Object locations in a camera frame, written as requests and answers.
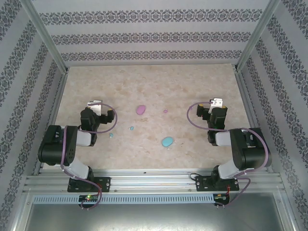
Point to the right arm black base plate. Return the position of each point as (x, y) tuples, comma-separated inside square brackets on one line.
[(201, 184)]

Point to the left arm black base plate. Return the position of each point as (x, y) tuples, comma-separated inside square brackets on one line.
[(104, 184)]

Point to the grey sheet metal panel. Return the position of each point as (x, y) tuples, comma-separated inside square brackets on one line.
[(154, 216)]

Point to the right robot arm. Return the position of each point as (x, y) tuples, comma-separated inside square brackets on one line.
[(252, 154)]

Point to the aluminium mounting rail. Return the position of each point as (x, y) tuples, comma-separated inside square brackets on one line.
[(154, 180)]

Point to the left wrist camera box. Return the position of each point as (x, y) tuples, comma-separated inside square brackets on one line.
[(96, 108)]

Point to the aluminium side rail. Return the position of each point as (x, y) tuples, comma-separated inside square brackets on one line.
[(54, 115), (250, 108)]

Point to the aluminium frame post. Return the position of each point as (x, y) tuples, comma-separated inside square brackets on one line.
[(257, 33), (43, 33)]

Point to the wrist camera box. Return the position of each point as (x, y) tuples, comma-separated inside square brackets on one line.
[(96, 108), (217, 102)]

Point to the pink earbud charging case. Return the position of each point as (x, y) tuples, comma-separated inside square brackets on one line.
[(140, 109)]

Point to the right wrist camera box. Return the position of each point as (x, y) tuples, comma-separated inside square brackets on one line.
[(217, 102)]

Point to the blue earbud charging case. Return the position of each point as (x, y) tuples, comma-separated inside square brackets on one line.
[(167, 142)]

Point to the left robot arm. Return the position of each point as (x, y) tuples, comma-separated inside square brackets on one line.
[(51, 144)]

